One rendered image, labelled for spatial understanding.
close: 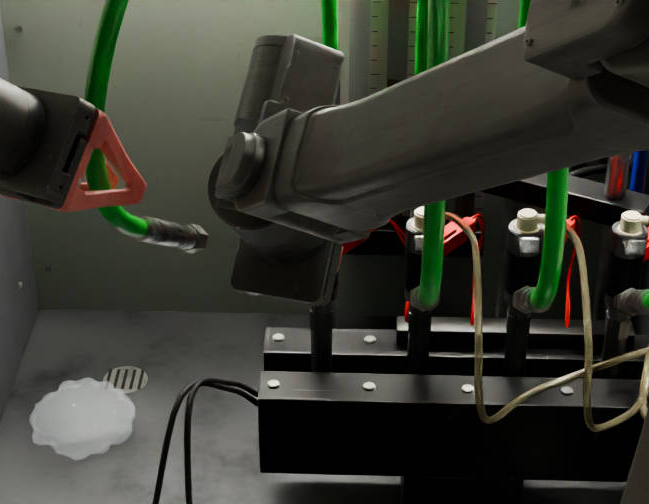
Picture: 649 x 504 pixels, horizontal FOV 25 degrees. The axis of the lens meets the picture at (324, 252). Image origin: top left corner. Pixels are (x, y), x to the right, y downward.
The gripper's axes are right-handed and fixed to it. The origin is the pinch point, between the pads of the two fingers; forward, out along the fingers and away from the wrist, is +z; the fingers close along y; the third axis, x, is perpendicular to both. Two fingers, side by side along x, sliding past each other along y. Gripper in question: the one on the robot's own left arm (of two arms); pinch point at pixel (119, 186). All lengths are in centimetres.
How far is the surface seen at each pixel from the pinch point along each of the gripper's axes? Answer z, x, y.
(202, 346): 42, 7, 31
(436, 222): 11.8, -4.5, -17.0
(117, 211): 0.8, 1.5, 0.2
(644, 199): 41.4, -16.0, -13.0
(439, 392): 34.1, 4.7, -5.0
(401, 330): 34.2, 0.7, 0.9
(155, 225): 6.1, 1.1, 2.3
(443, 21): 7.9, -16.8, -15.3
